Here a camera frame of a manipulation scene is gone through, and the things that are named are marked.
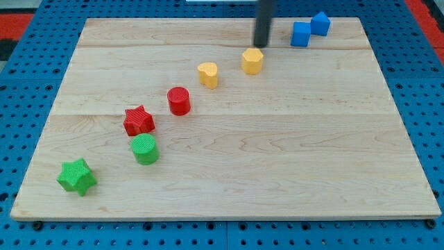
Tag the blue pentagon block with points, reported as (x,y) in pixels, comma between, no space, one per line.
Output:
(320,24)

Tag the wooden board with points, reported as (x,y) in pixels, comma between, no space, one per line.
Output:
(316,135)

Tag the yellow hexagon block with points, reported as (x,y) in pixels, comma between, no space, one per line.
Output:
(252,61)

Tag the red star block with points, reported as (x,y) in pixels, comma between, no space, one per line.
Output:
(138,121)

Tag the green star block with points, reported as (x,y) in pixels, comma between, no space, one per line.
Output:
(76,177)

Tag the yellow heart block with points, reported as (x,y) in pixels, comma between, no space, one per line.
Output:
(208,74)

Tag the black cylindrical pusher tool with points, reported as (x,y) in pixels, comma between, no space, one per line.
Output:
(264,14)

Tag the green cylinder block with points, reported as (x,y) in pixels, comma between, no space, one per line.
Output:
(144,148)

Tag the red cylinder block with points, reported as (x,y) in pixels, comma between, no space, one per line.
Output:
(179,101)

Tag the blue cube block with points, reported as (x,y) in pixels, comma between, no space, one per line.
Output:
(301,34)

